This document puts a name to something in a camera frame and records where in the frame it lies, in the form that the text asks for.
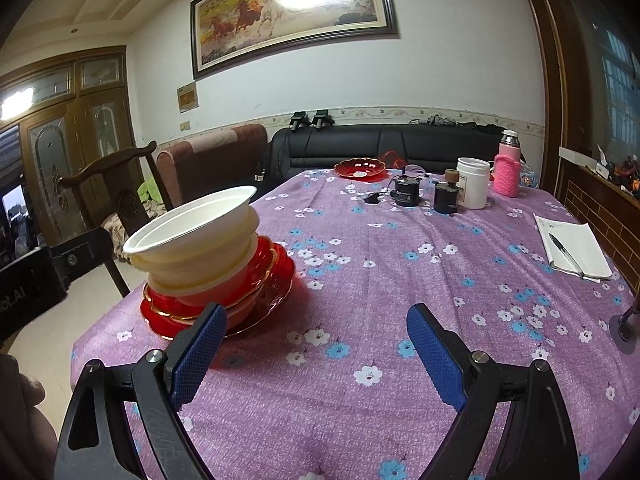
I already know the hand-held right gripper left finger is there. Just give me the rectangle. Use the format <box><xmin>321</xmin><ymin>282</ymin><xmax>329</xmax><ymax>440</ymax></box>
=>
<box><xmin>55</xmin><ymin>301</ymin><xmax>228</xmax><ymax>480</ymax></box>

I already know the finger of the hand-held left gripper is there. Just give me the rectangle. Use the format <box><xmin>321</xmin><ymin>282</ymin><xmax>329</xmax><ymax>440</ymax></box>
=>
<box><xmin>49</xmin><ymin>226</ymin><xmax>116</xmax><ymax>295</ymax></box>

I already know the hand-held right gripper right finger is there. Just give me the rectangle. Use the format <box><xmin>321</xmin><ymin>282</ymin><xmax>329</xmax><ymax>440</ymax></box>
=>
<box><xmin>406</xmin><ymin>302</ymin><xmax>581</xmax><ymax>480</ymax></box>

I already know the red plate with white sticker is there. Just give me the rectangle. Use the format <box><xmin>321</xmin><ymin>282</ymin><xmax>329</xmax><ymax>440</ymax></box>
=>
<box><xmin>142</xmin><ymin>235</ymin><xmax>281</xmax><ymax>326</ymax></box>

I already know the large white paper bowl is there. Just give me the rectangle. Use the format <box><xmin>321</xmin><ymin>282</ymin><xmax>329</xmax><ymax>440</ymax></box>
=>
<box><xmin>172</xmin><ymin>255</ymin><xmax>273</xmax><ymax>338</ymax></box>

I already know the medium white paper bowl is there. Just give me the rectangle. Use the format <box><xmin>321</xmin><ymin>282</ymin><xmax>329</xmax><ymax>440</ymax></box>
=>
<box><xmin>147</xmin><ymin>240</ymin><xmax>257</xmax><ymax>293</ymax></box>

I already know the large red gold-print plate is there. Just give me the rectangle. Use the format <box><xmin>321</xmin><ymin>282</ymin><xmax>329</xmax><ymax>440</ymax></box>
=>
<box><xmin>139</xmin><ymin>245</ymin><xmax>297</xmax><ymax>338</ymax></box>

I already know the beige ribbed bowl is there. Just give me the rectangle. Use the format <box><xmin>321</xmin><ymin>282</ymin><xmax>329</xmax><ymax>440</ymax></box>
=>
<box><xmin>129</xmin><ymin>207</ymin><xmax>262</xmax><ymax>273</ymax></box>

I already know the small white paper bowl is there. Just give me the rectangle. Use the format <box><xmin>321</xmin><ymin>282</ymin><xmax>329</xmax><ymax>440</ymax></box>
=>
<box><xmin>122</xmin><ymin>185</ymin><xmax>258</xmax><ymax>266</ymax></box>

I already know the person's left hand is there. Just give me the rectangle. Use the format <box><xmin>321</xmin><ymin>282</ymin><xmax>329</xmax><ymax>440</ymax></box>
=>
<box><xmin>0</xmin><ymin>354</ymin><xmax>58</xmax><ymax>480</ymax></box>

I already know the floral patterned cushion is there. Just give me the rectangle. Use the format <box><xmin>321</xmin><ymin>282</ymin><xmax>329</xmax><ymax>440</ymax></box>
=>
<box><xmin>100</xmin><ymin>207</ymin><xmax>156</xmax><ymax>261</ymax></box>

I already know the dark wooden chair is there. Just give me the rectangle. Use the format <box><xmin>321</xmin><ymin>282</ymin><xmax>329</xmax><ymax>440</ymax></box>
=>
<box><xmin>52</xmin><ymin>141</ymin><xmax>173</xmax><ymax>298</ymax></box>

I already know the green cloth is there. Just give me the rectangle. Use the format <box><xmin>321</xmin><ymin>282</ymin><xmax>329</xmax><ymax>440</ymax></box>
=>
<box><xmin>136</xmin><ymin>180</ymin><xmax>163</xmax><ymax>203</ymax></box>

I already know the purple floral tablecloth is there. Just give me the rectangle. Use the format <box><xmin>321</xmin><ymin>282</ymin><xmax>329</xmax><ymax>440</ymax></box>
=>
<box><xmin>70</xmin><ymin>167</ymin><xmax>640</xmax><ymax>480</ymax></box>

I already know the wooden glass panel door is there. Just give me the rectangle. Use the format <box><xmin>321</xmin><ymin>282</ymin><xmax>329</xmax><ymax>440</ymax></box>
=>
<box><xmin>0</xmin><ymin>45</ymin><xmax>138</xmax><ymax>261</ymax></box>

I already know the black device with cork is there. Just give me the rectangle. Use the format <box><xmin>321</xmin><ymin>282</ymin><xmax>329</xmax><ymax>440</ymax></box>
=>
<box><xmin>432</xmin><ymin>169</ymin><xmax>461</xmax><ymax>215</ymax></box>

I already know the brown armchair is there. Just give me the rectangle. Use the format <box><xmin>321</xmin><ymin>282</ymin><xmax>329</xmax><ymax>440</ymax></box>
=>
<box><xmin>156</xmin><ymin>122</ymin><xmax>268</xmax><ymax>208</ymax></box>

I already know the black cylindrical motor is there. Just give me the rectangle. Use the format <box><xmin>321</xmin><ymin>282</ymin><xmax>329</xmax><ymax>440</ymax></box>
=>
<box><xmin>391</xmin><ymin>172</ymin><xmax>422</xmax><ymax>207</ymax></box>

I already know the black pen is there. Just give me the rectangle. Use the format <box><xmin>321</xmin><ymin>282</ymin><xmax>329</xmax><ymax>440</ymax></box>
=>
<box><xmin>547</xmin><ymin>232</ymin><xmax>586</xmax><ymax>278</ymax></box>

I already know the white plastic jar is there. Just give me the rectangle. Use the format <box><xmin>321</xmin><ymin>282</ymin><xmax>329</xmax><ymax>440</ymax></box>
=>
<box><xmin>456</xmin><ymin>156</ymin><xmax>492</xmax><ymax>210</ymax></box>

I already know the white notebook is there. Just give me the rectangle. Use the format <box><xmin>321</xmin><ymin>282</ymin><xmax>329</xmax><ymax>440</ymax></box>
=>
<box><xmin>532</xmin><ymin>212</ymin><xmax>613</xmax><ymax>283</ymax></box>

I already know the grey suction cup stand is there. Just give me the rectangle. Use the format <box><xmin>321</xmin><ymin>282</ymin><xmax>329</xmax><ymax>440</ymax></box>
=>
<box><xmin>606</xmin><ymin>300</ymin><xmax>640</xmax><ymax>356</ymax></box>

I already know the bottle in pink knitted sleeve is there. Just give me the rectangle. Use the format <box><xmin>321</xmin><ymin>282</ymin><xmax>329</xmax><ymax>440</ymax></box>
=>
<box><xmin>492</xmin><ymin>130</ymin><xmax>523</xmax><ymax>196</ymax></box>

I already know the small red plate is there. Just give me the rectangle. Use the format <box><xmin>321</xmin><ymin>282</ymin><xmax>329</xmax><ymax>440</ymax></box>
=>
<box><xmin>334</xmin><ymin>157</ymin><xmax>387</xmax><ymax>181</ymax></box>

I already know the black leather sofa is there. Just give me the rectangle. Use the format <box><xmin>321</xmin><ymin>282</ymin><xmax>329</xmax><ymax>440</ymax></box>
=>
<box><xmin>265</xmin><ymin>124</ymin><xmax>506</xmax><ymax>196</ymax></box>

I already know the white cardboard box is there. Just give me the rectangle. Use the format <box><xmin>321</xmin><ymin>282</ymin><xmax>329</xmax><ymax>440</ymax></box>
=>
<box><xmin>557</xmin><ymin>146</ymin><xmax>598</xmax><ymax>167</ymax></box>

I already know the framed horse painting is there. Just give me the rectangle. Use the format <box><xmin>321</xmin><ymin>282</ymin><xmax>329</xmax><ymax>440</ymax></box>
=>
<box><xmin>189</xmin><ymin>0</ymin><xmax>400</xmax><ymax>81</ymax></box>

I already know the yellow wall plaque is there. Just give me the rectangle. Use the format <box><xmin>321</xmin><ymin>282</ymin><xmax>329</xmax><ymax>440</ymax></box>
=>
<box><xmin>176</xmin><ymin>80</ymin><xmax>200</xmax><ymax>113</ymax></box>

